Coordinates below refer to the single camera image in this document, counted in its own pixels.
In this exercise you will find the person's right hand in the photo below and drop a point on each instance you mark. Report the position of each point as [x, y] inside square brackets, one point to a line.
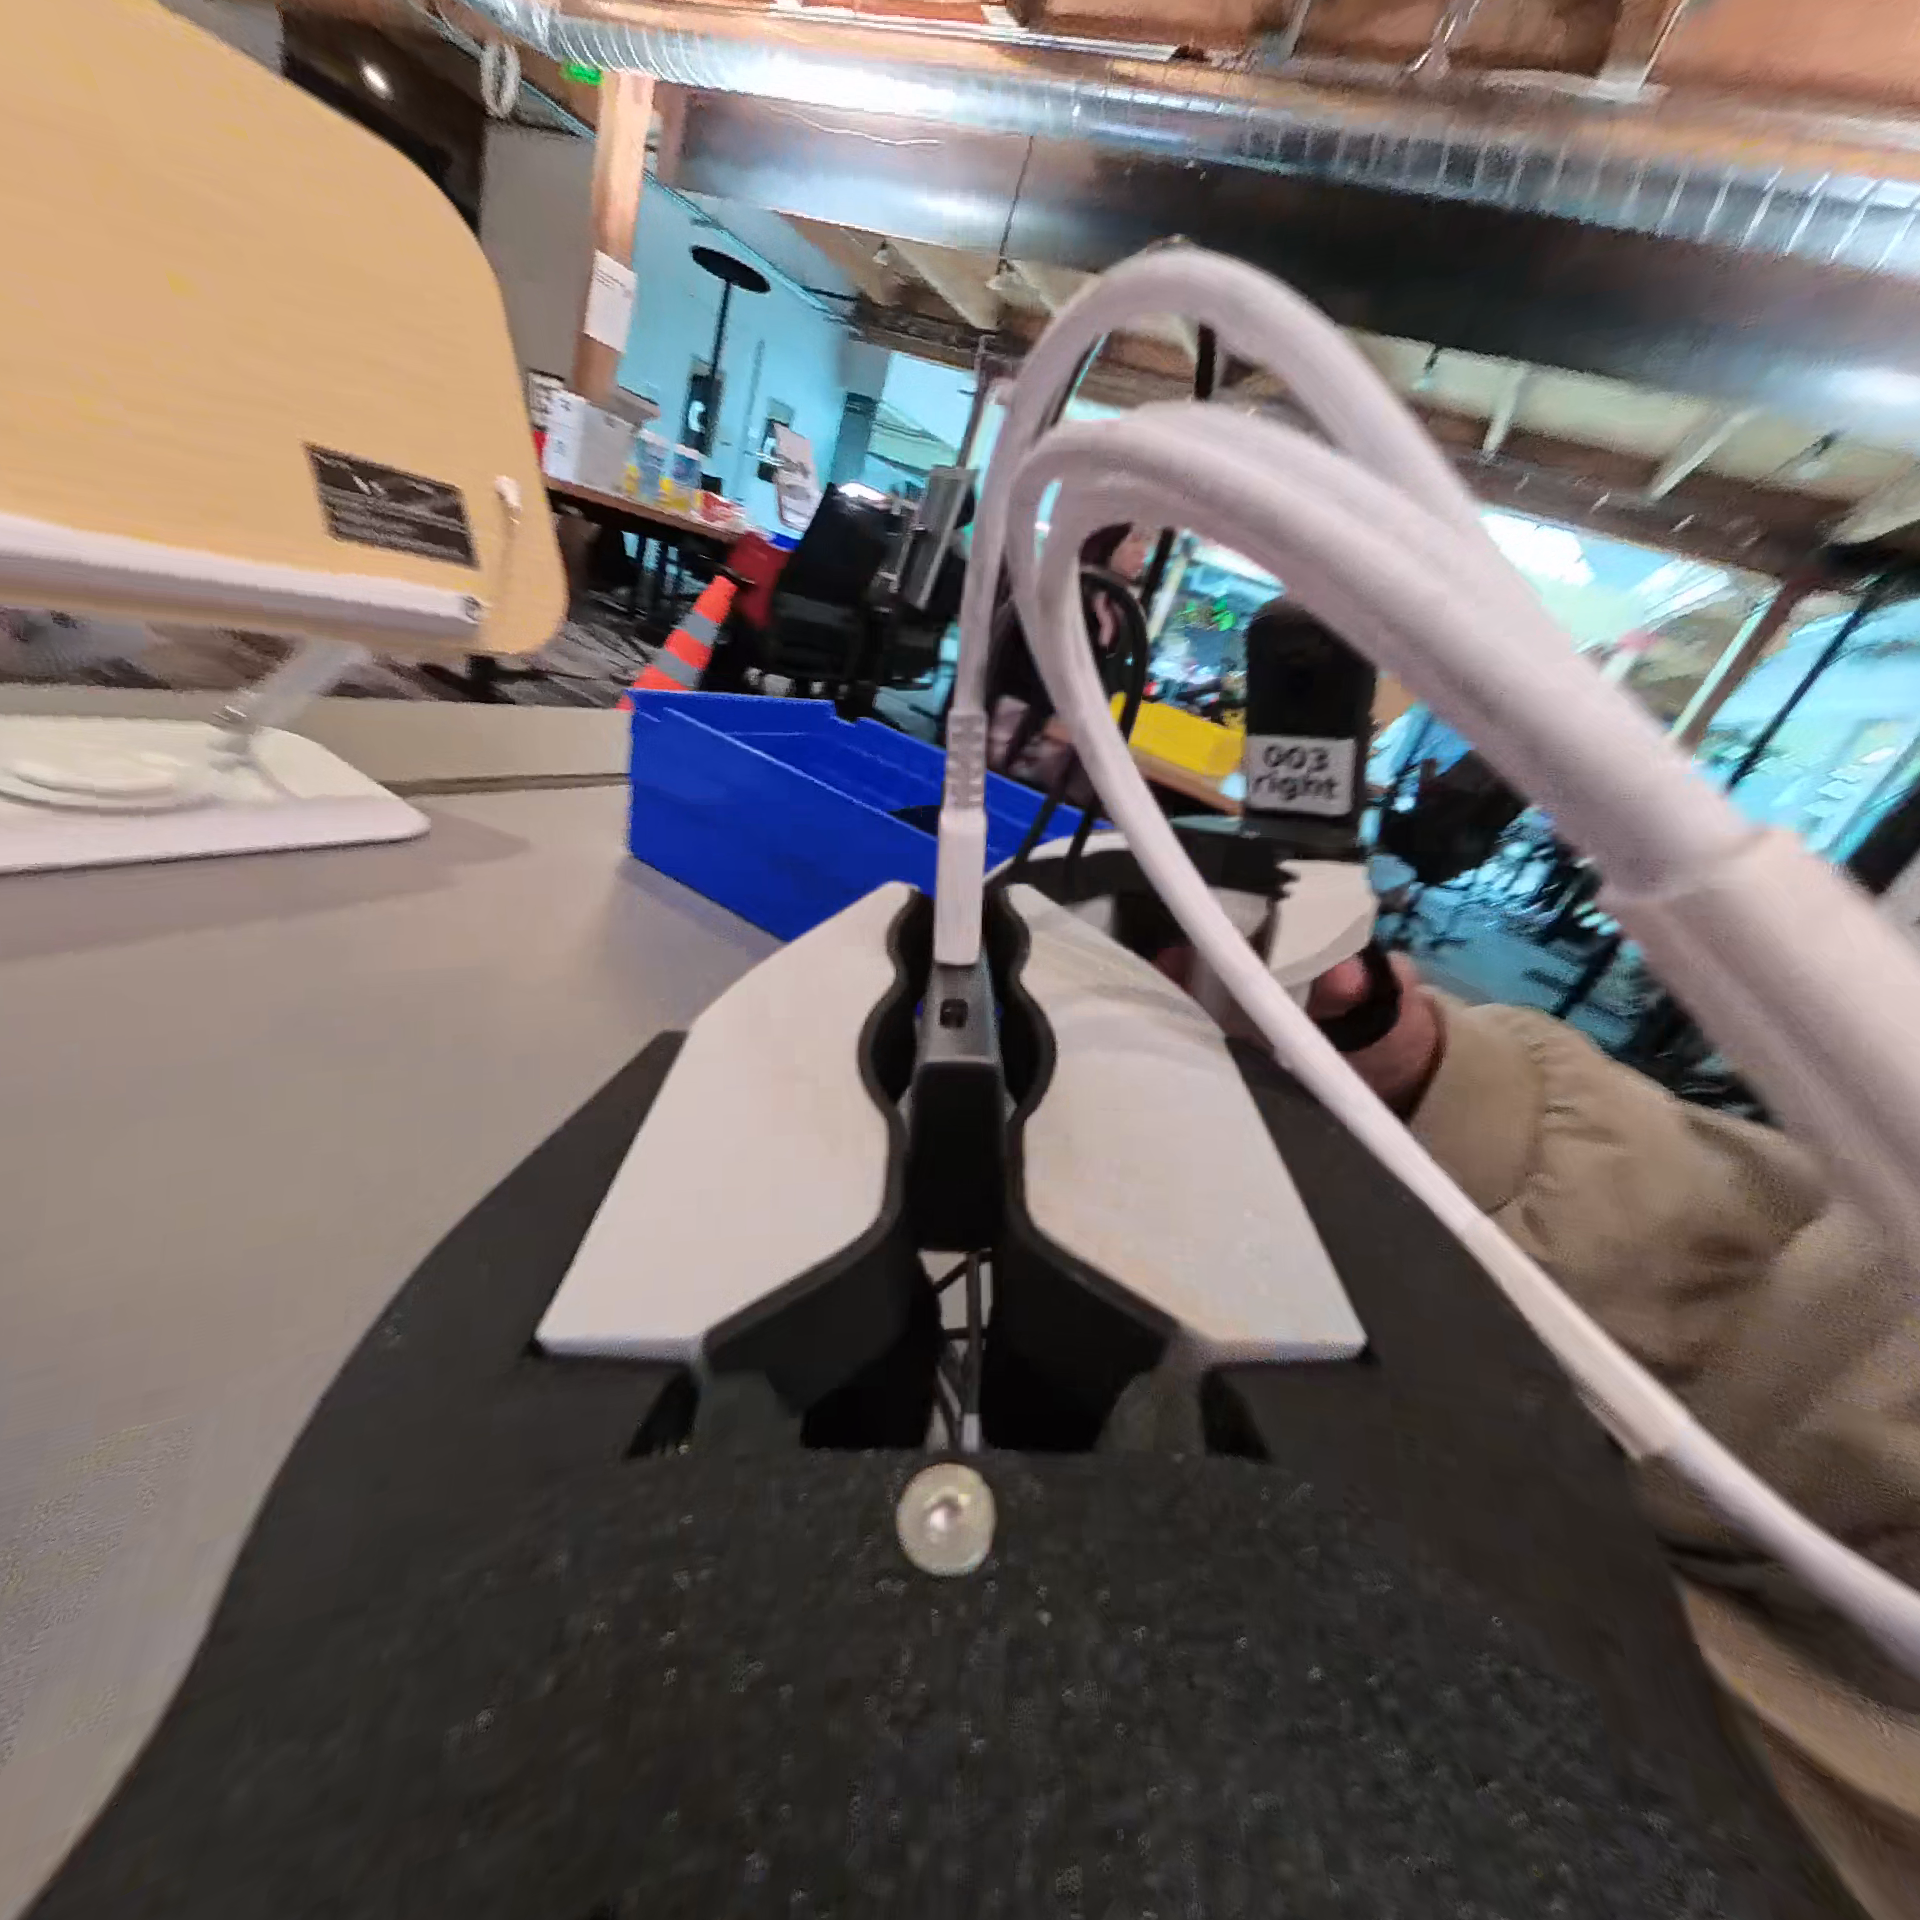
[1411, 1057]

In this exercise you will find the black office chair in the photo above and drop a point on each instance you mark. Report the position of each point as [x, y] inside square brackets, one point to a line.
[835, 586]

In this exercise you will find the silver ventilation duct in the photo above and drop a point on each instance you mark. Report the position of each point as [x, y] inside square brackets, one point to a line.
[1350, 134]

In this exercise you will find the yellow plastic bin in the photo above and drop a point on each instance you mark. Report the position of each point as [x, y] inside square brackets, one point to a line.
[1188, 750]

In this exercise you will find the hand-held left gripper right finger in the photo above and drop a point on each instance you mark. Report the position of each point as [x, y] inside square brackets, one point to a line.
[1154, 1188]

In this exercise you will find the orange traffic cone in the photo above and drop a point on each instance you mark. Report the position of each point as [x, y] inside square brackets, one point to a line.
[691, 644]

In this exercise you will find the wooden laptop stand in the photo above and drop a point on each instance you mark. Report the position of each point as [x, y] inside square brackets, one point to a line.
[225, 298]

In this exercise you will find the black floor lamp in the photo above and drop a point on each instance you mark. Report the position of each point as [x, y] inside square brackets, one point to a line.
[725, 321]

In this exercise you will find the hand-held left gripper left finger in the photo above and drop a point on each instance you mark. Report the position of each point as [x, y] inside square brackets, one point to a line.
[749, 1142]

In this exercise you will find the person's right forearm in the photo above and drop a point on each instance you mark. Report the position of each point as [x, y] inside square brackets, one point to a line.
[1650, 1246]

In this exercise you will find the black plug connector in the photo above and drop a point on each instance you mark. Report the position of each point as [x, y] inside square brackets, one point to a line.
[953, 1111]

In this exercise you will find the blue plastic bin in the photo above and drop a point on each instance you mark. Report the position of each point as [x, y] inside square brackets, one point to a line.
[749, 810]

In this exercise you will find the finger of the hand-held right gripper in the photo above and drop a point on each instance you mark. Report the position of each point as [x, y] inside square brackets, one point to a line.
[1314, 938]
[1110, 859]

